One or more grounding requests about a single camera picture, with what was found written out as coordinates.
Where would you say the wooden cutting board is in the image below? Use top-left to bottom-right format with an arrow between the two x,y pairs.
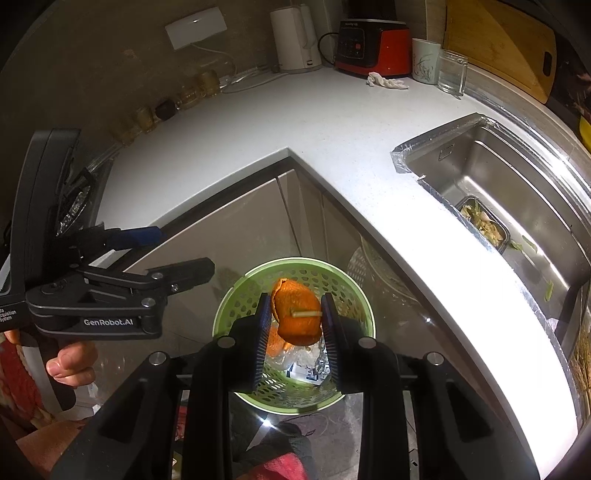
444,0 -> 557,104

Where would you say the white electric kettle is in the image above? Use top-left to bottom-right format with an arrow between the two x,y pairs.
270,4 -> 322,74

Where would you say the sink strainer with scraps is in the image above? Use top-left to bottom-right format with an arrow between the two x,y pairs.
457,196 -> 511,253

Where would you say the clear glass mug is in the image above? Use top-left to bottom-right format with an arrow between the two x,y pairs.
438,50 -> 468,98

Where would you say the red black blender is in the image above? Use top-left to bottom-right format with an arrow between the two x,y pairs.
335,19 -> 412,78

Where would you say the white tissue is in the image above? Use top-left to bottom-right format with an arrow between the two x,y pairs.
367,72 -> 409,90

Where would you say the white power cable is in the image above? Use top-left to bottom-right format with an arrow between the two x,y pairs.
191,42 -> 297,94

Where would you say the orange peel piece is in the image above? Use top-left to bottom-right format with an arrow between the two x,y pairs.
270,278 -> 322,346
266,323 -> 293,358

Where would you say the yellow bowl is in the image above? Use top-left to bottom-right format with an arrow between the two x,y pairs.
578,116 -> 591,152

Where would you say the person's left hand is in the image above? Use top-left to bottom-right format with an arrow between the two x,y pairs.
4,329 -> 99,388

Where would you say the amber glass cup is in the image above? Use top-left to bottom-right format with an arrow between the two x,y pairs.
195,70 -> 221,98
134,106 -> 156,134
109,116 -> 138,146

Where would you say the red knit sleeve forearm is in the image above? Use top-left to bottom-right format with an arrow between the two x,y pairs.
0,335 -> 56,429

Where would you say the white wall socket cover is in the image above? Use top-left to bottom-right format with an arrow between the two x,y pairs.
165,7 -> 228,50

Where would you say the white patterned ceramic cup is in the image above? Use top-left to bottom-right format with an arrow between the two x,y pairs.
412,38 -> 442,85

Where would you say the stainless steel sink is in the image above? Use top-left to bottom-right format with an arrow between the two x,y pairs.
392,114 -> 590,340

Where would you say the clear plastic bag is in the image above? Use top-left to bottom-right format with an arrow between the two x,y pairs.
266,342 -> 331,386

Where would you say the green plastic trash basket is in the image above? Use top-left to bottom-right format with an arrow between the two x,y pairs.
212,257 -> 376,416

